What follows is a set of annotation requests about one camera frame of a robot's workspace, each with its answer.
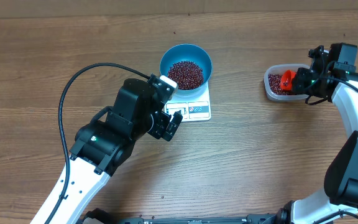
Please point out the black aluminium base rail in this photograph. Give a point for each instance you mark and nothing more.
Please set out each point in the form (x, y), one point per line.
(98, 216)

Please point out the clear plastic container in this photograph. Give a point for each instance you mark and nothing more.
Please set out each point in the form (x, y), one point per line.
(280, 69)

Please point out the orange measuring scoop blue handle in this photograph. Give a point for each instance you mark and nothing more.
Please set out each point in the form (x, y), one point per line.
(286, 80)

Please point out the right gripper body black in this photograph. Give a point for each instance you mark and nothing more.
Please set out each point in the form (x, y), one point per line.
(306, 79)

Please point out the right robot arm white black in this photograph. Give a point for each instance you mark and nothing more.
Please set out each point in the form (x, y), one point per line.
(331, 77)

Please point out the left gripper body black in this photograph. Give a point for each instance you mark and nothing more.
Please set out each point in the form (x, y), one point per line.
(160, 122)

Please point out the red beans in bowl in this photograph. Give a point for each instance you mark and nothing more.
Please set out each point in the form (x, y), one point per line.
(186, 74)

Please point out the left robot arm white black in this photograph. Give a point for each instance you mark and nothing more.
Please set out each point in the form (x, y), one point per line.
(106, 142)

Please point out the blue bowl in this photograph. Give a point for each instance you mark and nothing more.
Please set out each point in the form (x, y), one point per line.
(187, 52)

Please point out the white digital kitchen scale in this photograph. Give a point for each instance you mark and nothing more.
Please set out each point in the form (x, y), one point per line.
(194, 105)

